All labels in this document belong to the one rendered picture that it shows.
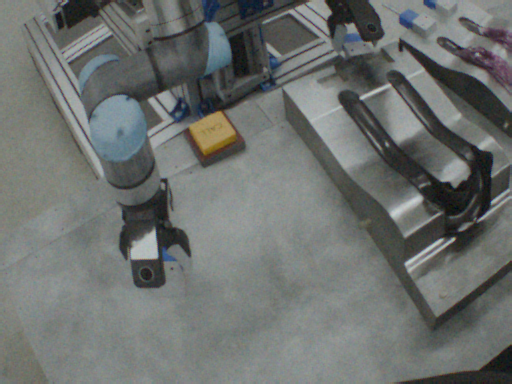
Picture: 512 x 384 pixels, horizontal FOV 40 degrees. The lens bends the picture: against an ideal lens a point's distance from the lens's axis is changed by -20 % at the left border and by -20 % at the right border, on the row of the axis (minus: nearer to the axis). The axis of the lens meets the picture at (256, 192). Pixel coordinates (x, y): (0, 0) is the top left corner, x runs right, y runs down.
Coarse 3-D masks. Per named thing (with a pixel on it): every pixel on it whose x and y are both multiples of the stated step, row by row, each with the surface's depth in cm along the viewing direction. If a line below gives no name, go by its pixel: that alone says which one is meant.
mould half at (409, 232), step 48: (384, 48) 145; (288, 96) 140; (336, 96) 139; (384, 96) 138; (432, 96) 138; (336, 144) 134; (432, 144) 130; (480, 144) 126; (384, 192) 124; (384, 240) 127; (432, 240) 123; (480, 240) 123; (432, 288) 120; (480, 288) 120
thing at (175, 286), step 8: (168, 256) 131; (168, 264) 128; (176, 264) 128; (168, 272) 127; (176, 272) 127; (168, 280) 127; (176, 280) 127; (152, 288) 129; (160, 288) 129; (168, 288) 129; (176, 288) 129; (184, 288) 131; (160, 296) 131; (168, 296) 131; (176, 296) 131; (184, 296) 131
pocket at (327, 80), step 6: (336, 66) 143; (330, 72) 144; (336, 72) 144; (342, 72) 142; (318, 78) 143; (324, 78) 144; (330, 78) 144; (336, 78) 144; (342, 78) 144; (324, 84) 144; (330, 84) 144; (336, 84) 144
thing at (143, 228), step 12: (132, 216) 114; (144, 216) 113; (156, 216) 114; (132, 228) 114; (144, 228) 113; (156, 228) 113; (132, 240) 114; (144, 240) 113; (156, 240) 113; (132, 252) 114; (144, 252) 113; (156, 252) 113; (132, 264) 114; (144, 264) 113; (156, 264) 113; (144, 276) 113; (156, 276) 113
